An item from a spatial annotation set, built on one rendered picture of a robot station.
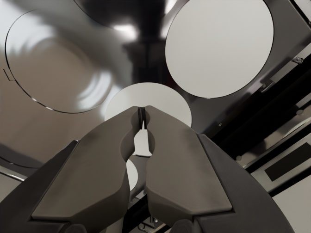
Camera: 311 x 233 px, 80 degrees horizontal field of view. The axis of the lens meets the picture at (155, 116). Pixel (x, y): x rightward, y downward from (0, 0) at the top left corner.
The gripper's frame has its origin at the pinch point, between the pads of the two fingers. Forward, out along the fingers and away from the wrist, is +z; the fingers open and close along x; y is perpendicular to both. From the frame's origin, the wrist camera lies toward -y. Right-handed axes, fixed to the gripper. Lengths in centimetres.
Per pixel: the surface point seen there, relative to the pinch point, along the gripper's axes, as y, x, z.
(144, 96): 2.4, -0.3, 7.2
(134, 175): 14.5, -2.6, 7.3
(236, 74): 0.5, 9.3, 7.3
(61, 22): -5.0, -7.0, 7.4
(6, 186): 15.5, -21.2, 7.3
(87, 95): 1.9, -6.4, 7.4
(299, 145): 5.8, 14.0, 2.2
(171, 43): -2.8, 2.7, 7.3
